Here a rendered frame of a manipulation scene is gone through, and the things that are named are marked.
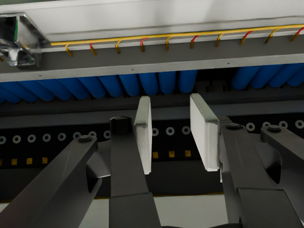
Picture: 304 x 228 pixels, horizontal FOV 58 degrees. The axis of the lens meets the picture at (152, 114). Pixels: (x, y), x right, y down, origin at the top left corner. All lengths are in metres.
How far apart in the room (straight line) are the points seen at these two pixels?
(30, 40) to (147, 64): 0.09
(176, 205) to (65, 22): 0.16
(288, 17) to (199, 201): 0.16
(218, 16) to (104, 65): 0.10
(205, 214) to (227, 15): 0.15
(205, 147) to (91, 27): 0.13
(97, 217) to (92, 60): 0.13
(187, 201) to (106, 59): 0.13
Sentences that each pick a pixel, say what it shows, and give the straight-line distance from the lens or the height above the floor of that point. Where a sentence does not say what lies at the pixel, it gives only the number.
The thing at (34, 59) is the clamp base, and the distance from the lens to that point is 0.24.
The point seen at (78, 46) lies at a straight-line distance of 0.25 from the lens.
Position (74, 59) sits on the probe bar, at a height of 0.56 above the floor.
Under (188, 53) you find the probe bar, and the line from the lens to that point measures 0.24.
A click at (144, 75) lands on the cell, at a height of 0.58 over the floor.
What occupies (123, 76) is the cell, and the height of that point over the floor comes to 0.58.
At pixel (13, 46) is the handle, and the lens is 0.22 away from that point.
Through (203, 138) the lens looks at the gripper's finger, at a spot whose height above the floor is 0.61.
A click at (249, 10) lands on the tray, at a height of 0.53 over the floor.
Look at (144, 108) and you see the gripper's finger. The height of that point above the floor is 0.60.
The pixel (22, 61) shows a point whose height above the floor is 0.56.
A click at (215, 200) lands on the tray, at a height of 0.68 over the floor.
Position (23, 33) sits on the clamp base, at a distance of 0.23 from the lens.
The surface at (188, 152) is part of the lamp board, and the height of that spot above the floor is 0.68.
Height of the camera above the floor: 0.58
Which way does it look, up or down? 8 degrees up
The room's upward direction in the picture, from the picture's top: 176 degrees clockwise
